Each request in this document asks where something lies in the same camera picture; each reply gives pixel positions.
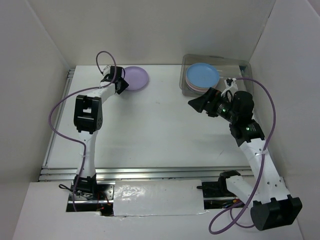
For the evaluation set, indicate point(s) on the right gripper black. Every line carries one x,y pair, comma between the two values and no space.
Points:
213,95

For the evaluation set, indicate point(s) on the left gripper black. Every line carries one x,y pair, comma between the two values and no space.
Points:
124,85

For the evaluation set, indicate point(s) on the purple plate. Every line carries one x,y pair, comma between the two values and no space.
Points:
198,91
136,77

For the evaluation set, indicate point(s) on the purple plate front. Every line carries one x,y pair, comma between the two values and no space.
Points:
198,91

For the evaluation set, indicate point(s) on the blue plate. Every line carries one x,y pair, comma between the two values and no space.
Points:
202,75

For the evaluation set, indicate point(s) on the orange plate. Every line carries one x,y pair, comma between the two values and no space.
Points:
195,88

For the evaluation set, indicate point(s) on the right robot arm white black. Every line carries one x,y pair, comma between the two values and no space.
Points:
269,201

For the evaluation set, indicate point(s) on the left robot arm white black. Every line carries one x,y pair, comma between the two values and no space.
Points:
88,120

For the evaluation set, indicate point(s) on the clear plastic bin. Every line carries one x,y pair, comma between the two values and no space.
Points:
227,68

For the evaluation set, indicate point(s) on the white foil cover panel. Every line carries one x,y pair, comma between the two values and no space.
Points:
157,198

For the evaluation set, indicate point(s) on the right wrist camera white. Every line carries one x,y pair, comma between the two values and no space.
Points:
230,83

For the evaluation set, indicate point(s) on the aluminium frame rail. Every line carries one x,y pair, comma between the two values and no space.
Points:
153,133

